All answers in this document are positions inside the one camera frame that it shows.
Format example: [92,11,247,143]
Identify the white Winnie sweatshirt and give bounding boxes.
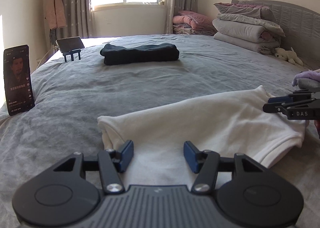
[98,86,307,186]

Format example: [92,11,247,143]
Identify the landscape phone on stand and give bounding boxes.
[56,37,85,53]

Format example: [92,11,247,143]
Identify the upright smartphone playing video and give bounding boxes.
[3,45,35,116]

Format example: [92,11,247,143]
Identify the grey folded clothes pile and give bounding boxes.
[297,78,320,90]

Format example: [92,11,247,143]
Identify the hanging pink jacket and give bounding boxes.
[45,0,66,30]

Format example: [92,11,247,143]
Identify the purple folded garment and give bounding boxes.
[292,69,319,86]

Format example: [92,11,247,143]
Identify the pink pillow pile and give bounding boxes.
[172,11,217,36]

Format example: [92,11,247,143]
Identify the folded grey quilt stack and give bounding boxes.
[212,3,285,55]

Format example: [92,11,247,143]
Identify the left grey star curtain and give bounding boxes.
[55,0,94,39]

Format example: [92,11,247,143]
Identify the grey bed sheet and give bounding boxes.
[0,33,320,228]

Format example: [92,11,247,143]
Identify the white plush toy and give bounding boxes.
[274,47,303,66]

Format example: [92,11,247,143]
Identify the blue phone stand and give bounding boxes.
[62,49,81,62]

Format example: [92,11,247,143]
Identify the folded black garment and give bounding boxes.
[100,43,180,66]

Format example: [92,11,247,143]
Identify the white charging cable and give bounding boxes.
[36,45,60,69]

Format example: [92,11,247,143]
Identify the grey quilted headboard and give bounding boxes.
[232,0,320,69]

